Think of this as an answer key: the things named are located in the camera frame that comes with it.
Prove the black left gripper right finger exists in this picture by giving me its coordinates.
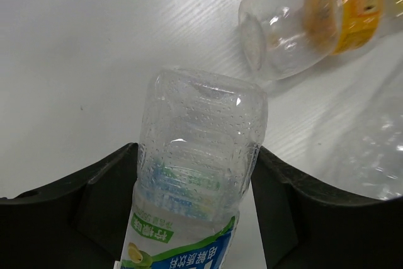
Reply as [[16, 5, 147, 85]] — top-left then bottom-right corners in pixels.
[[251, 148, 402, 268]]

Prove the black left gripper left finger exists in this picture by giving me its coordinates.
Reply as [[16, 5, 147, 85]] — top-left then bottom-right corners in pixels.
[[1, 143, 138, 268]]

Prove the green-white label clear bottle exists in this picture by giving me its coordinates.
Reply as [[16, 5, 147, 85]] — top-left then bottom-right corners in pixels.
[[120, 67, 268, 268]]

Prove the orange-label bottle yellow cap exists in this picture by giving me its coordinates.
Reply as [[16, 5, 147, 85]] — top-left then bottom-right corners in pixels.
[[238, 0, 402, 80]]

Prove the clear unlabelled plastic bottle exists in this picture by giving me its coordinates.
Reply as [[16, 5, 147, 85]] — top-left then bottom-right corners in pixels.
[[326, 89, 402, 200]]

